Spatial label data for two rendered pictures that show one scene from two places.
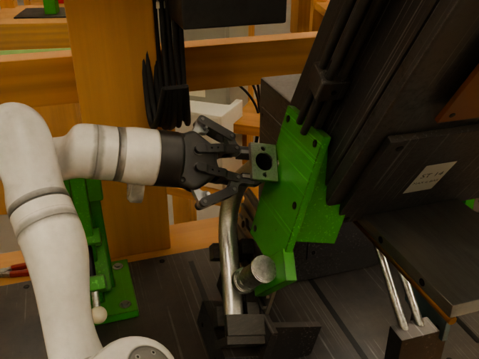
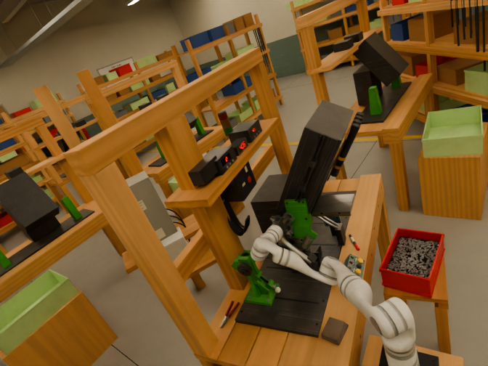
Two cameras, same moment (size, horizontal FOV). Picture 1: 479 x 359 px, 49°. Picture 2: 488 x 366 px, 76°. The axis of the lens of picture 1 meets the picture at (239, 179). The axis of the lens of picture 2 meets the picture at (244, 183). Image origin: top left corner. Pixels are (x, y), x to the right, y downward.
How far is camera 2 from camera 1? 1.11 m
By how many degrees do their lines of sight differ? 33
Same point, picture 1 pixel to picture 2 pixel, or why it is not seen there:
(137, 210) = not seen: hidden behind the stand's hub
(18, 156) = (272, 246)
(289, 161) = (295, 211)
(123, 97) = (228, 233)
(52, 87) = (202, 248)
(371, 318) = (319, 237)
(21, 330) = (261, 315)
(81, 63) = (217, 231)
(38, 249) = (295, 259)
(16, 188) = (278, 253)
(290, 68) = not seen: hidden behind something
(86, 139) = (271, 235)
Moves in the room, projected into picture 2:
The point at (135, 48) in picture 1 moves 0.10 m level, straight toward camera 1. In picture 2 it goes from (224, 217) to (240, 218)
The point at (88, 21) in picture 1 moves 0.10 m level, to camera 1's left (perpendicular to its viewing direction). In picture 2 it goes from (214, 218) to (200, 230)
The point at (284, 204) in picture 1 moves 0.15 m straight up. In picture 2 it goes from (301, 221) to (293, 197)
